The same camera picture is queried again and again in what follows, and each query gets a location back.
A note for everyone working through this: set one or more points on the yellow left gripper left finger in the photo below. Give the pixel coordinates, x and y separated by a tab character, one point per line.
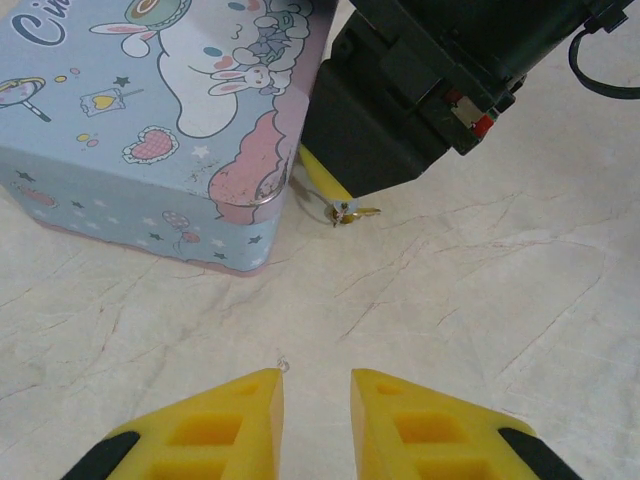
210	430

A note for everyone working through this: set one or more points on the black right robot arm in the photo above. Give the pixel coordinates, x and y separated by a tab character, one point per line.
480	35

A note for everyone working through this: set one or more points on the small clear plastic scrap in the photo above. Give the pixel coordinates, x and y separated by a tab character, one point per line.
283	364

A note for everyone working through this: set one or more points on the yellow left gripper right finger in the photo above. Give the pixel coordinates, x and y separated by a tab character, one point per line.
430	430

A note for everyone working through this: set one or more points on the pastel cartoon bunny tin box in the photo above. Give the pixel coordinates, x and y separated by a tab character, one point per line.
150	125

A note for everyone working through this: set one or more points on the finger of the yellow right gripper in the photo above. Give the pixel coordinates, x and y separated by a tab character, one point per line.
325	175

